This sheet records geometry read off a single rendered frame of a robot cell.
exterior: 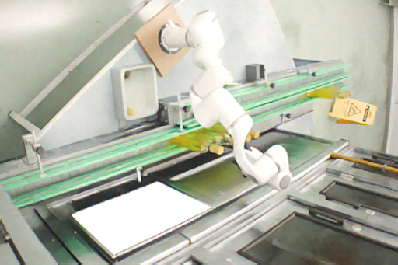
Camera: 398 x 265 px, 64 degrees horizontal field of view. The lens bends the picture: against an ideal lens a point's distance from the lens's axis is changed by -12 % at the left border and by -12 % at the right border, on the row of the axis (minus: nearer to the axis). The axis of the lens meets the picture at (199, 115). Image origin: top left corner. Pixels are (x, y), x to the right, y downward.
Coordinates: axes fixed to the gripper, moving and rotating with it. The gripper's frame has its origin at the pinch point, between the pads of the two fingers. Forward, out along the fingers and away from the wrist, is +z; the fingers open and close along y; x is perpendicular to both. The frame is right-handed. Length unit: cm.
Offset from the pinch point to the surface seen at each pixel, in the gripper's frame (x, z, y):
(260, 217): 3.9, -20.8, -16.5
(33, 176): 75, 14, 4
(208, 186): 10.6, 4.8, -12.4
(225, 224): 18.1, -19.6, -14.6
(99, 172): 49, 22, -3
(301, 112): -94, 63, -13
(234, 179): -1.1, 4.3, -12.5
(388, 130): -543, 264, -175
